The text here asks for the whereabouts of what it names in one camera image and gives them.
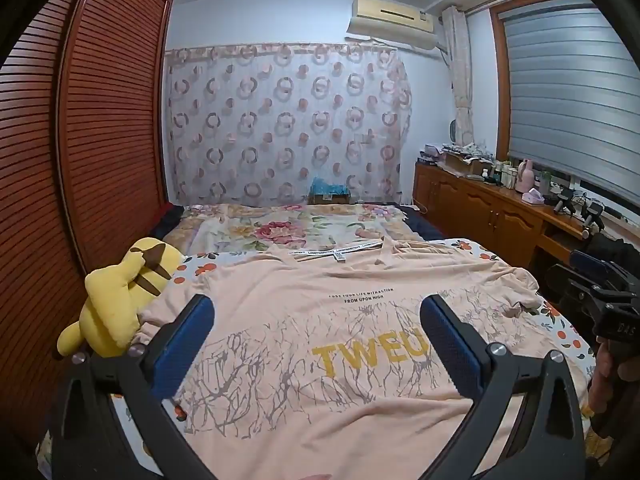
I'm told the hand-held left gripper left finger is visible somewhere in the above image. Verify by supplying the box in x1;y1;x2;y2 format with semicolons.
50;294;236;480

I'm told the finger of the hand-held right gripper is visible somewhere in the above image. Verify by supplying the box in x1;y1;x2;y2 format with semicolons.
569;249;615;277

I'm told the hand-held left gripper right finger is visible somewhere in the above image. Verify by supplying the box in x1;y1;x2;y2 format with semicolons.
419;294;586;480

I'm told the peach printed t-shirt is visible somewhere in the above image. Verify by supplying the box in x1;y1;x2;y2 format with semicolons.
137;240;543;480

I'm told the person's right hand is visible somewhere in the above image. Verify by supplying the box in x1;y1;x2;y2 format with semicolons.
587;339;620;427

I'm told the grey handheld device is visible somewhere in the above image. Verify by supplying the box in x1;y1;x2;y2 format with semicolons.
581;201;607;240
552;186;578;216

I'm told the orange fruit print blanket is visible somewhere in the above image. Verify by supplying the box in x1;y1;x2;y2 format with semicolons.
107;237;601;461

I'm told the yellow plush toy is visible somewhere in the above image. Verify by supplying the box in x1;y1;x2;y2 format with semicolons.
55;236;187;360

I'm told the pink bottle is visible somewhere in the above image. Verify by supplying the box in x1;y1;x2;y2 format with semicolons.
516;158;536;194

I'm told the brown wooden cabinet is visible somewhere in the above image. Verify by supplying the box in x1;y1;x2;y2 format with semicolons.
413;159;640;281

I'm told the dark blue bed sheet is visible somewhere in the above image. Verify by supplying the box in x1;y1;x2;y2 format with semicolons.
150;202;451;243

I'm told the open cardboard box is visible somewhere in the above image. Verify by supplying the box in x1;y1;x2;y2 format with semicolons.
444;151;493;177

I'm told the floral blanket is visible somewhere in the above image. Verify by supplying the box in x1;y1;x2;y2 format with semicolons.
175;202;416;256

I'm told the grey striped window blind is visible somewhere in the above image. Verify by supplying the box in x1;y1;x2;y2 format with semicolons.
501;0;640;206

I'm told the blue item on box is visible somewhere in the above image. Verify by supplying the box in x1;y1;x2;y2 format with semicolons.
308;177;352;206

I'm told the brown slatted wooden wardrobe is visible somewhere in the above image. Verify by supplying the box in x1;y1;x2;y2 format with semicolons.
0;0;175;456

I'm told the floral window curtain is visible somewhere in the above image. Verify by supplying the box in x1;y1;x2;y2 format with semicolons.
442;6;475;146

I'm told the ring patterned wall cloth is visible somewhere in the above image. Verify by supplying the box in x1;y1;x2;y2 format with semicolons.
165;44;413;207

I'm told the wall air conditioner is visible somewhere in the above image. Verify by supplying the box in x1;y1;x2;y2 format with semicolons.
347;0;437;51

